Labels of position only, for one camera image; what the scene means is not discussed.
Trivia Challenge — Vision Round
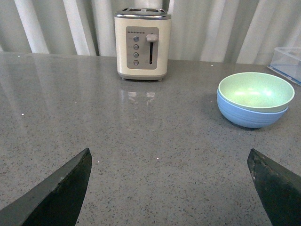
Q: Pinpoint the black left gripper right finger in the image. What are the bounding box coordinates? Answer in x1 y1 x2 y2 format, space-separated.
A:
247 149 301 226

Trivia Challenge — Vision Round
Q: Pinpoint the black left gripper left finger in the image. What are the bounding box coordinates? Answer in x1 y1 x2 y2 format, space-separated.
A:
0 148 92 226

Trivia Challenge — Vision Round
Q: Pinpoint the blue bowl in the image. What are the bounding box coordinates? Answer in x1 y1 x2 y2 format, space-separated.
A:
217 90 288 129

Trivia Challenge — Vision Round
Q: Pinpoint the green bowl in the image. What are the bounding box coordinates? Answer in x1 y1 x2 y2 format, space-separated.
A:
218 72 295 113

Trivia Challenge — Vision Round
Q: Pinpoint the clear plastic container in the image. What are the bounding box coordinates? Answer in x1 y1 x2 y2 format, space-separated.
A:
268 47 301 86

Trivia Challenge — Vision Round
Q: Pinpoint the cream toaster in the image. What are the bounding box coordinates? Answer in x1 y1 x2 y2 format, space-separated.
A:
114 8 172 81

